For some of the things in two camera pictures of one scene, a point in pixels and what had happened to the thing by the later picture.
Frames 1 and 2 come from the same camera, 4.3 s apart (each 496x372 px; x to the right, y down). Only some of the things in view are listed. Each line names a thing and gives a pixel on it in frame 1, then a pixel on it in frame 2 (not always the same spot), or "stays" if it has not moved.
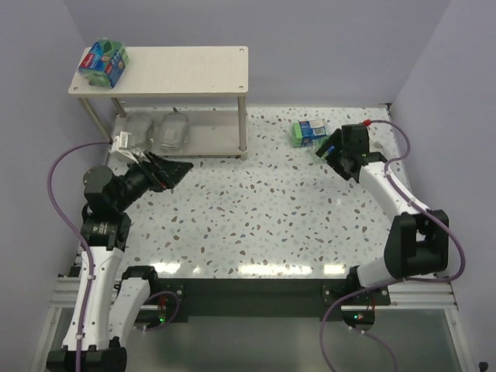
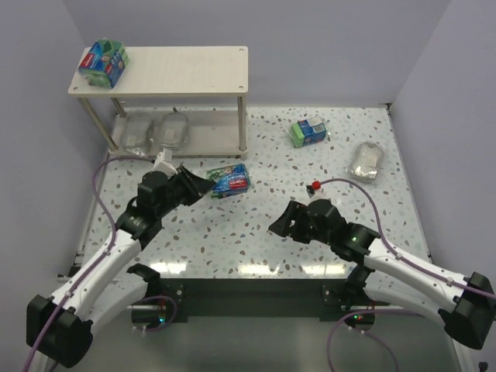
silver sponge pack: [173, 131] stays
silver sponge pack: [136, 131] stays
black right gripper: [335, 156] → [296, 223]
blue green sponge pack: [322, 142] → [229, 180]
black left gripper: [153, 173] → [184, 186]
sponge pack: [105, 63] stays
